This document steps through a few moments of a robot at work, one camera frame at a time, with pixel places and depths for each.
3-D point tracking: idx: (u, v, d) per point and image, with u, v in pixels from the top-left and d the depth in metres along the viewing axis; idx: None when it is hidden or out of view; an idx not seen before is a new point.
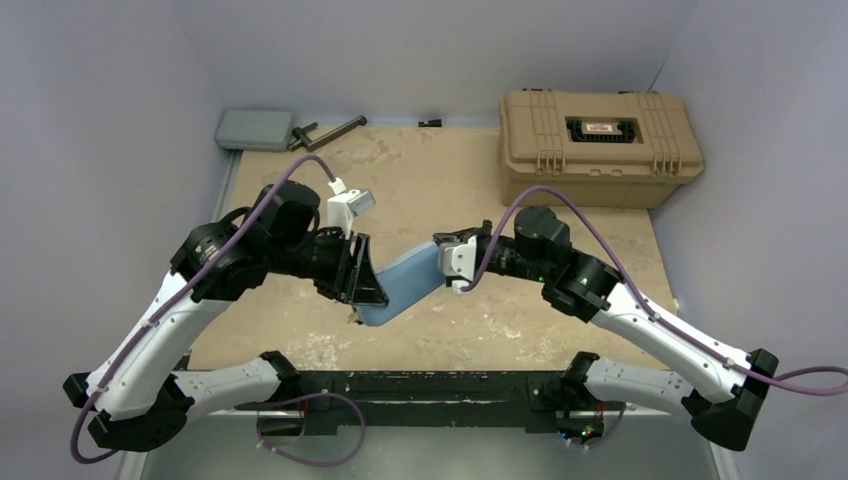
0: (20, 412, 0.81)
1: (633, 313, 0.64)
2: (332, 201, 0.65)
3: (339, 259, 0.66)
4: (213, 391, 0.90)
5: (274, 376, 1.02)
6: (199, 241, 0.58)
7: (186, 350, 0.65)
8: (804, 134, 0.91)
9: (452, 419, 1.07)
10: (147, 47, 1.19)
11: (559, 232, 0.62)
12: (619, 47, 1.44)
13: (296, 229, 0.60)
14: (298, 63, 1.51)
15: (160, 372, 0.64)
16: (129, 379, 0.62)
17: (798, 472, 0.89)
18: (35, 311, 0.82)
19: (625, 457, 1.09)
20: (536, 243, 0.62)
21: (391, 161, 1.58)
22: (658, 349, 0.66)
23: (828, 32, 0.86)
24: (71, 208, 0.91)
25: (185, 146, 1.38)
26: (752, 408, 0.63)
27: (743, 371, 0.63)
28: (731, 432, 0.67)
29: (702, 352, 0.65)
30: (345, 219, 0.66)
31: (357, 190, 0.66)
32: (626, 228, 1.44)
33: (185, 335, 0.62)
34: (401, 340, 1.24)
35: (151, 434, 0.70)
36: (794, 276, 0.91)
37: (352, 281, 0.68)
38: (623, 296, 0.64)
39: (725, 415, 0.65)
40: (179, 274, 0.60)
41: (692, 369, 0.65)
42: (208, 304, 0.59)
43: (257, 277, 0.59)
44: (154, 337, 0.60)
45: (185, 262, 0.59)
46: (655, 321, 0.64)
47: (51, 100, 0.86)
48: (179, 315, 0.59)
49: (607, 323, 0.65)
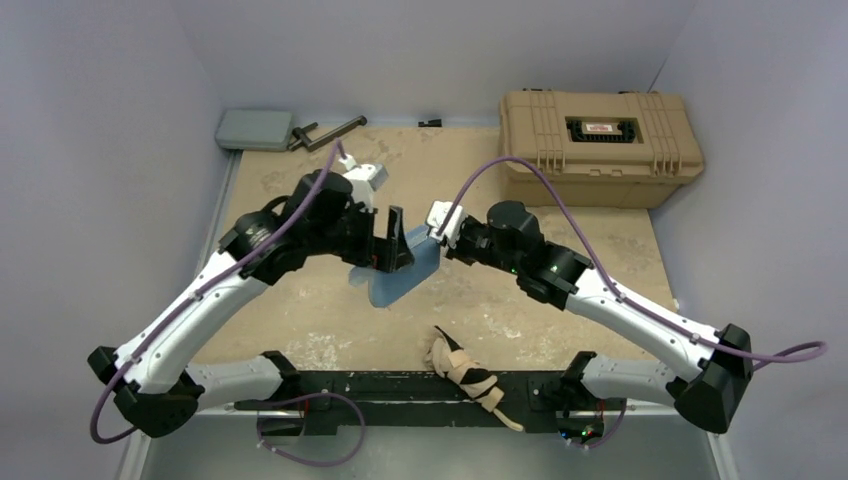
0: (21, 412, 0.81)
1: (600, 295, 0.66)
2: (352, 178, 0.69)
3: (367, 231, 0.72)
4: (221, 382, 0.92)
5: (278, 373, 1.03)
6: (247, 226, 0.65)
7: (218, 329, 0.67)
8: (805, 135, 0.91)
9: (452, 419, 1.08)
10: (146, 49, 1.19)
11: (528, 223, 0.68)
12: (620, 46, 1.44)
13: (330, 217, 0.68)
14: (299, 64, 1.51)
15: (191, 348, 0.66)
16: (166, 350, 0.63)
17: (795, 472, 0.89)
18: (35, 311, 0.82)
19: (625, 457, 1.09)
20: (506, 233, 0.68)
21: (391, 160, 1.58)
22: (629, 330, 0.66)
23: (828, 33, 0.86)
24: (72, 210, 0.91)
25: (185, 146, 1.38)
26: (720, 380, 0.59)
27: (710, 344, 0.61)
28: (709, 410, 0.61)
29: (667, 328, 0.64)
30: (366, 192, 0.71)
31: (369, 166, 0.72)
32: (626, 228, 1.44)
33: (222, 311, 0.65)
34: (401, 341, 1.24)
35: (167, 416, 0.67)
36: (794, 276, 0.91)
37: (391, 255, 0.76)
38: (591, 280, 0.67)
39: (696, 392, 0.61)
40: (228, 253, 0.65)
41: (659, 347, 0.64)
42: (251, 284, 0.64)
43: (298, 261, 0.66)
44: (196, 309, 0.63)
45: (232, 244, 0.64)
46: (623, 301, 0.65)
47: (51, 102, 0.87)
48: (225, 290, 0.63)
49: (578, 306, 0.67)
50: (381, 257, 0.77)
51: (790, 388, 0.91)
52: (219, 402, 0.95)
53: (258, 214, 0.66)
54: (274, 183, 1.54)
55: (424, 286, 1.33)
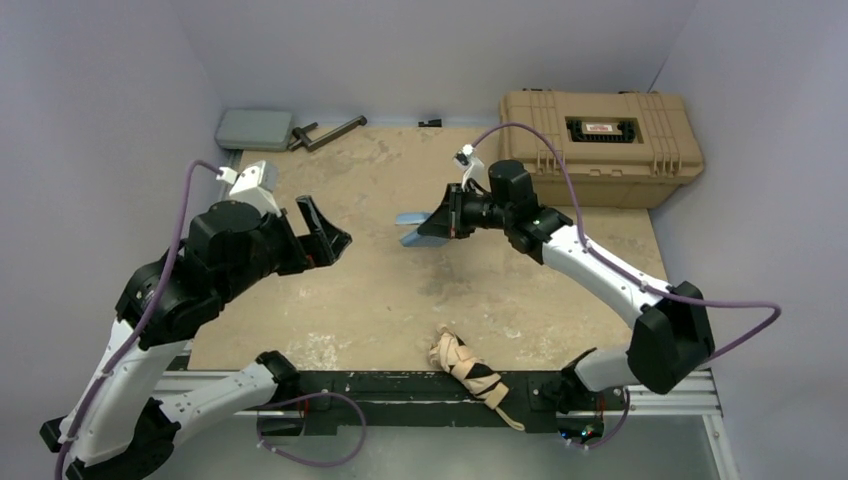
0: (20, 412, 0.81)
1: (571, 246, 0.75)
2: (241, 193, 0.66)
3: (289, 236, 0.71)
4: (202, 410, 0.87)
5: (270, 379, 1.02)
6: (141, 284, 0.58)
7: (153, 387, 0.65)
8: (804, 135, 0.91)
9: (452, 419, 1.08)
10: (146, 49, 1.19)
11: (520, 177, 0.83)
12: (620, 47, 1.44)
13: (237, 257, 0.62)
14: (298, 64, 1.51)
15: (128, 415, 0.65)
16: (95, 428, 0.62)
17: (794, 472, 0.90)
18: (35, 312, 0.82)
19: (625, 457, 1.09)
20: (501, 182, 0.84)
21: (391, 161, 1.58)
22: (591, 279, 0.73)
23: (828, 33, 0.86)
24: (72, 210, 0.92)
25: (185, 146, 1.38)
26: (658, 323, 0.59)
27: (656, 291, 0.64)
28: (653, 358, 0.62)
29: (621, 276, 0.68)
30: (264, 199, 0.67)
31: (254, 168, 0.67)
32: (626, 228, 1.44)
33: (141, 380, 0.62)
34: (400, 340, 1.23)
35: (139, 467, 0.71)
36: (793, 277, 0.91)
37: (325, 246, 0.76)
38: (566, 234, 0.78)
39: (637, 335, 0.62)
40: (125, 320, 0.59)
41: (613, 293, 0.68)
42: (158, 350, 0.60)
43: (208, 314, 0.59)
44: (111, 386, 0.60)
45: (129, 307, 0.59)
46: (588, 252, 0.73)
47: (51, 104, 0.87)
48: (131, 364, 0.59)
49: (554, 256, 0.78)
50: (316, 253, 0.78)
51: (790, 389, 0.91)
52: (214, 421, 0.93)
53: (158, 264, 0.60)
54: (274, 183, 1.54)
55: (425, 286, 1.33)
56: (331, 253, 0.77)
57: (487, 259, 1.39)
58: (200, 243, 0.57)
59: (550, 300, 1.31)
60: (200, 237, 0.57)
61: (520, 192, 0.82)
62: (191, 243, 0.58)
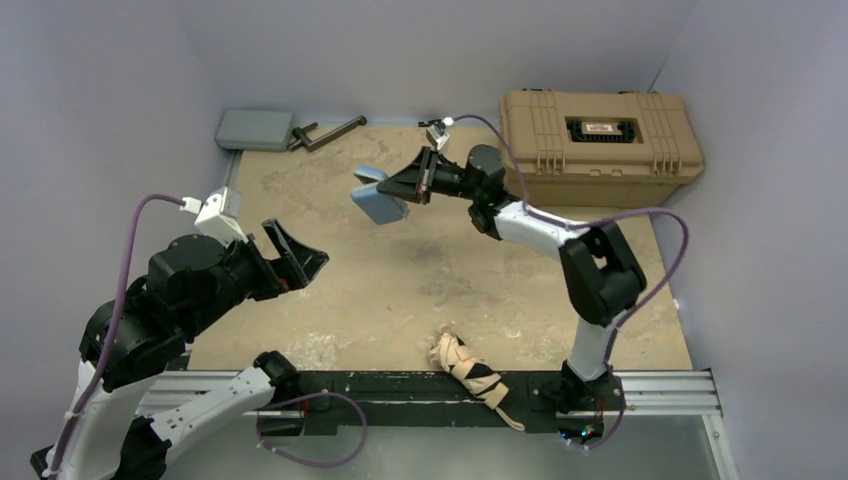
0: (21, 412, 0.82)
1: (515, 213, 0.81)
2: (205, 221, 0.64)
3: (258, 263, 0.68)
4: (194, 424, 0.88)
5: (267, 384, 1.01)
6: (98, 328, 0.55)
7: (131, 414, 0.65)
8: (804, 135, 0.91)
9: (452, 419, 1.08)
10: (146, 49, 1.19)
11: (495, 169, 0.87)
12: (620, 46, 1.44)
13: (202, 293, 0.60)
14: (298, 64, 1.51)
15: (109, 442, 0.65)
16: (76, 462, 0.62)
17: (793, 472, 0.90)
18: (35, 313, 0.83)
19: (624, 456, 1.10)
20: (477, 172, 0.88)
21: (391, 160, 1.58)
22: (533, 237, 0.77)
23: (828, 33, 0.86)
24: (72, 211, 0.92)
25: (185, 146, 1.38)
26: (578, 250, 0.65)
27: (578, 227, 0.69)
28: (582, 288, 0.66)
29: (552, 224, 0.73)
30: (229, 226, 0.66)
31: (216, 195, 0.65)
32: (626, 228, 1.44)
33: (116, 414, 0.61)
34: (400, 340, 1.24)
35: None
36: (793, 277, 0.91)
37: (296, 268, 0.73)
38: (515, 207, 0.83)
39: (567, 271, 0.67)
40: (88, 361, 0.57)
41: (548, 241, 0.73)
42: (125, 390, 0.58)
43: (172, 353, 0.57)
44: (84, 424, 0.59)
45: (90, 349, 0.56)
46: (528, 213, 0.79)
47: (51, 105, 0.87)
48: (99, 404, 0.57)
49: (506, 227, 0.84)
50: (290, 277, 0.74)
51: (789, 390, 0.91)
52: (213, 428, 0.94)
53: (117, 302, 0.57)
54: (274, 183, 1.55)
55: (425, 286, 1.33)
56: (303, 275, 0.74)
57: (487, 259, 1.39)
58: (160, 282, 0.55)
59: (550, 300, 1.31)
60: (160, 276, 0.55)
61: (493, 183, 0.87)
62: (153, 281, 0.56)
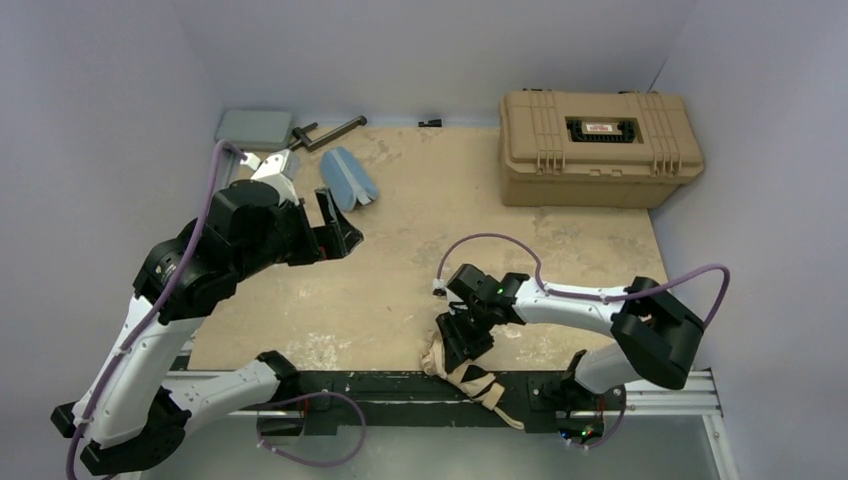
0: (21, 411, 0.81)
1: (534, 295, 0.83)
2: (265, 177, 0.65)
3: (303, 227, 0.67)
4: (211, 400, 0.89)
5: (274, 376, 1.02)
6: (159, 260, 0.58)
7: (167, 370, 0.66)
8: (804, 134, 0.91)
9: (452, 419, 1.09)
10: (145, 48, 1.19)
11: (466, 271, 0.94)
12: (620, 46, 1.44)
13: (255, 233, 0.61)
14: (297, 64, 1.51)
15: (141, 400, 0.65)
16: (113, 407, 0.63)
17: (791, 472, 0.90)
18: (35, 311, 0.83)
19: (624, 456, 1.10)
20: (459, 286, 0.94)
21: (392, 161, 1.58)
22: (564, 314, 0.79)
23: (829, 33, 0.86)
24: (72, 211, 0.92)
25: (184, 145, 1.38)
26: (634, 327, 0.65)
27: (615, 298, 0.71)
28: (650, 362, 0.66)
29: (585, 299, 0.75)
30: (285, 185, 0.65)
31: (278, 155, 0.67)
32: (627, 228, 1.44)
33: (157, 363, 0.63)
34: (400, 340, 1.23)
35: (151, 452, 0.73)
36: (794, 276, 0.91)
37: (339, 239, 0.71)
38: (530, 286, 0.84)
39: (625, 346, 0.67)
40: (144, 297, 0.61)
41: (585, 317, 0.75)
42: (179, 326, 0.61)
43: (227, 288, 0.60)
44: (128, 365, 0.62)
45: (147, 282, 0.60)
46: (549, 293, 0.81)
47: (51, 104, 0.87)
48: (150, 340, 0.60)
49: (528, 312, 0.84)
50: (330, 245, 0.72)
51: (790, 390, 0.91)
52: (218, 414, 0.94)
53: (176, 241, 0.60)
54: None
55: (424, 286, 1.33)
56: (345, 247, 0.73)
57: (488, 260, 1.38)
58: (221, 217, 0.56)
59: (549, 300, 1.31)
60: (221, 211, 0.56)
61: (471, 280, 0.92)
62: (212, 218, 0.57)
